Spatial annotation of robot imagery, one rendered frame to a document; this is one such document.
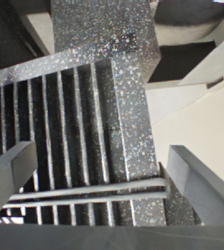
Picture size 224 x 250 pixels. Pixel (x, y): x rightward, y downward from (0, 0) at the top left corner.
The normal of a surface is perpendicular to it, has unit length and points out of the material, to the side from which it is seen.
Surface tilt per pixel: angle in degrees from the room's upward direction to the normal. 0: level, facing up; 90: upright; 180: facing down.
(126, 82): 90
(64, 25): 90
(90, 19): 90
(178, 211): 90
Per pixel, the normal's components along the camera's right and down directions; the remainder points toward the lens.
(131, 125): -0.23, -0.10
